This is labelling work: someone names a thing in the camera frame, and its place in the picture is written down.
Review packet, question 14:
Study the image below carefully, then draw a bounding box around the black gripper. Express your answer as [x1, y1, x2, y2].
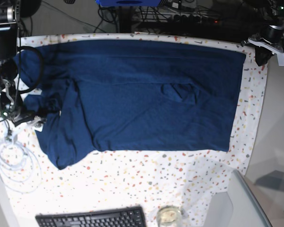
[12, 107, 47, 127]

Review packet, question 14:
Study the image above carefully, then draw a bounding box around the dark blue t-shirt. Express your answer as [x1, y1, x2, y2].
[24, 40, 246, 169]

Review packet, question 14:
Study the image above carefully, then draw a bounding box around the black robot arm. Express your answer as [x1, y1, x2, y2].
[248, 0, 284, 66]
[0, 0, 45, 127]

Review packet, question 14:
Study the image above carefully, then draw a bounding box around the terrazzo patterned table cloth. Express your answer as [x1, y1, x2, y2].
[0, 34, 267, 227]

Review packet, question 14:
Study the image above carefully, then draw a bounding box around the black power strip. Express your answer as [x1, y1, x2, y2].
[170, 14, 219, 24]

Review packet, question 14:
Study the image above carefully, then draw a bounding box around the black computer keyboard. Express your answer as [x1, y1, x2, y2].
[35, 206, 147, 227]

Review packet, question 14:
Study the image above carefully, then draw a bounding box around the clear glass jar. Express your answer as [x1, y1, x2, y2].
[157, 206, 183, 227]

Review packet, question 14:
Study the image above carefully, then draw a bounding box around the coiled white cable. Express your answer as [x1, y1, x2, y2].
[0, 137, 43, 194]

